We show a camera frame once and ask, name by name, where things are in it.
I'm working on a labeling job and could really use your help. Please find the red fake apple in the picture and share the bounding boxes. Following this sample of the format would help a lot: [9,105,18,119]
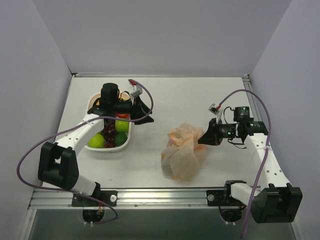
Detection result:
[116,113,129,119]

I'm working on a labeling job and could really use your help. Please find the orange fake tangerine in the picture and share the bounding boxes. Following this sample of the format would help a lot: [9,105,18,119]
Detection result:
[119,92,130,101]

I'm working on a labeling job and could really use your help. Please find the translucent orange plastic bag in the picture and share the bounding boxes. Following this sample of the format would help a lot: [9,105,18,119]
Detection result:
[160,123,207,182]

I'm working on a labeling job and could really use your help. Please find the white perforated plastic basket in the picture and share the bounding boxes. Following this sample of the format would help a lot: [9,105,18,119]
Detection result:
[83,91,133,153]

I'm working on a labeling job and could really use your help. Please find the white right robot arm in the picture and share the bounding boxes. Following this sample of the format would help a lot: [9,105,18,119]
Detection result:
[198,104,303,224]

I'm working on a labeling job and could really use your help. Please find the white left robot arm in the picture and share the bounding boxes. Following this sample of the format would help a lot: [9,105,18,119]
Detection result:
[37,79,154,197]

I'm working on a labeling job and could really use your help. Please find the dark red fake grapes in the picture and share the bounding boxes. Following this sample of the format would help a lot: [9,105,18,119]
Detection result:
[101,122,117,149]

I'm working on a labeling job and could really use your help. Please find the green fake apple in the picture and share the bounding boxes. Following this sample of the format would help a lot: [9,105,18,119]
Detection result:
[87,133,105,149]

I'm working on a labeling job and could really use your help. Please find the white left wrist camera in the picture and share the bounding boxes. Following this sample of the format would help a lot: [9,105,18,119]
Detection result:
[129,84,143,99]

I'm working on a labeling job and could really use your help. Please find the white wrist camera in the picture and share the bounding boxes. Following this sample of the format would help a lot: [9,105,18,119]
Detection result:
[129,84,143,99]
[208,103,222,123]

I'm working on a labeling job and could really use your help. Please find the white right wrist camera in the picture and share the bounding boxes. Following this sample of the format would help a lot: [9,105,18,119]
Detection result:
[208,103,222,123]

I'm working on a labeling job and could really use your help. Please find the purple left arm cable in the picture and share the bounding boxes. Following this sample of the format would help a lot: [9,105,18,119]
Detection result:
[16,78,155,225]

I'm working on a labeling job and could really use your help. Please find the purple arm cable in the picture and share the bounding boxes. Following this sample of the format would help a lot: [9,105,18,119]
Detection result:
[216,89,272,240]
[16,78,155,225]

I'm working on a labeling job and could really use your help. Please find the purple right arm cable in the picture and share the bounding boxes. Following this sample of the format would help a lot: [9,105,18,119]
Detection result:
[216,89,272,240]

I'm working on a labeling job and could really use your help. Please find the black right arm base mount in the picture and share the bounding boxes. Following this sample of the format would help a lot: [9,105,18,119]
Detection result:
[205,189,245,207]

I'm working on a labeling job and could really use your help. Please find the aluminium right side rail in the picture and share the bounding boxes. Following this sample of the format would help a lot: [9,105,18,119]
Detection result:
[241,74,286,187]

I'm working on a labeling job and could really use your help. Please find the aluminium rail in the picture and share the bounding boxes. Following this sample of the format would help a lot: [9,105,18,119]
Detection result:
[28,187,238,210]
[241,74,286,187]

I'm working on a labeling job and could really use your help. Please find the aluminium front rail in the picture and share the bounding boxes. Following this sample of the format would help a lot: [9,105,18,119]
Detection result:
[28,187,238,210]

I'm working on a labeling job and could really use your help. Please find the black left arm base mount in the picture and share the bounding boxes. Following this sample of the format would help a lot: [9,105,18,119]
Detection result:
[71,189,118,207]

